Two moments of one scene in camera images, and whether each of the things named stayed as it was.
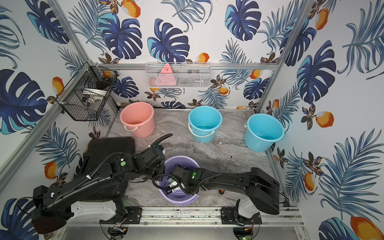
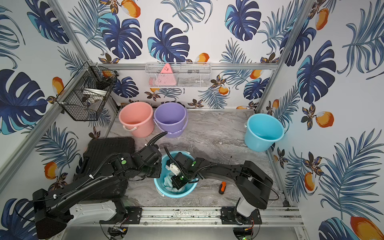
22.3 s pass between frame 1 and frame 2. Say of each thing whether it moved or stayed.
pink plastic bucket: stayed
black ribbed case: stayed
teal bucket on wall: stayed
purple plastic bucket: moved
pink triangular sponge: stayed
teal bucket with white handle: moved
